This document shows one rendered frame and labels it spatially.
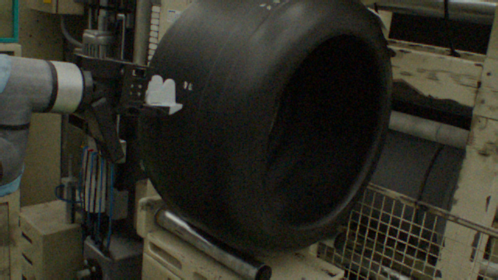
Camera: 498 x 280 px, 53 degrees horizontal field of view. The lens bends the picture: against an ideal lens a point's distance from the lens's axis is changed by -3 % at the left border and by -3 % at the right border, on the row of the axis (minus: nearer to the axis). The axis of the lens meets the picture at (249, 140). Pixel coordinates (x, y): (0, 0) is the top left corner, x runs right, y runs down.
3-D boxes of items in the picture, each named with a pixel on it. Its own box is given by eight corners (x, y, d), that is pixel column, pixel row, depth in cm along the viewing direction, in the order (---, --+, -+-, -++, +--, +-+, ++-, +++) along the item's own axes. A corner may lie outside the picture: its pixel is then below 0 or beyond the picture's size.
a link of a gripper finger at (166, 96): (196, 82, 88) (153, 78, 81) (190, 116, 89) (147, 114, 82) (185, 79, 90) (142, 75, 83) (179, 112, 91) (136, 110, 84)
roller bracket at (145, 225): (135, 235, 125) (138, 198, 123) (247, 203, 154) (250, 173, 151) (143, 240, 123) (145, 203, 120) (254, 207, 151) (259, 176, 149)
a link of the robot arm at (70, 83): (54, 118, 70) (29, 106, 75) (83, 119, 73) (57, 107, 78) (61, 64, 68) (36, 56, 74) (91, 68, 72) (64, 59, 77)
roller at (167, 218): (154, 225, 125) (155, 208, 124) (168, 222, 129) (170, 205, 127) (257, 289, 103) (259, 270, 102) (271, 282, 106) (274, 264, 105)
